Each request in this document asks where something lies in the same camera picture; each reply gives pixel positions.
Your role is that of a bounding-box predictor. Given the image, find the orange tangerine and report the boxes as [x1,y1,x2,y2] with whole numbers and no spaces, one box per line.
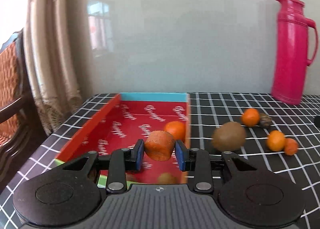
[241,108,260,127]
[164,121,186,142]

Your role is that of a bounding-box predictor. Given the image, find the pink thermos jug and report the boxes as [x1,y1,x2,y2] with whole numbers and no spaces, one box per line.
[271,0,319,105]

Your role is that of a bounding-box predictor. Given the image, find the brown kiwi fruit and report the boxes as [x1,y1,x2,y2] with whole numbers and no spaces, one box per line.
[212,122,246,152]

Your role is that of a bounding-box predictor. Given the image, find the colourful cardboard box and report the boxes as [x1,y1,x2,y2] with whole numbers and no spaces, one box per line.
[54,92,190,190]

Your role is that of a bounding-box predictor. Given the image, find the yellow-orange tangerine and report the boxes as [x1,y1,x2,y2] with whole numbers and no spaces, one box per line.
[266,130,286,152]

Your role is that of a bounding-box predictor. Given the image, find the large carrot piece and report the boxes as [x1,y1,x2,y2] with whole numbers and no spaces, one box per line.
[144,130,175,161]

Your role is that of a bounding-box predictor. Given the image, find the small carrot piece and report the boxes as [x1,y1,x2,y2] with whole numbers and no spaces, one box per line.
[284,138,298,156]

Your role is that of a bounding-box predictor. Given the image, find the wooden rattan bench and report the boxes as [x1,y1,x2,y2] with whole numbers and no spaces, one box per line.
[1,30,47,191]

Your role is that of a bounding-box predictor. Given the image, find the beige lace curtain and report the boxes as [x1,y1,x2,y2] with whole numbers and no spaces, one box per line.
[23,0,82,134]

